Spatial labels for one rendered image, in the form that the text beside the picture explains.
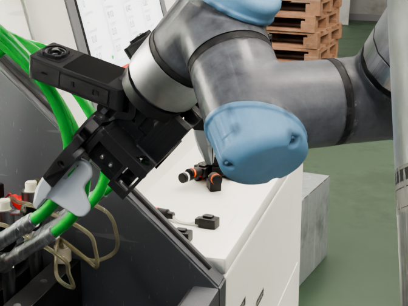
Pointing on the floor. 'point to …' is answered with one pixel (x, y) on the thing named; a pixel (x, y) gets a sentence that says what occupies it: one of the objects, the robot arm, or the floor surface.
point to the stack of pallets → (306, 30)
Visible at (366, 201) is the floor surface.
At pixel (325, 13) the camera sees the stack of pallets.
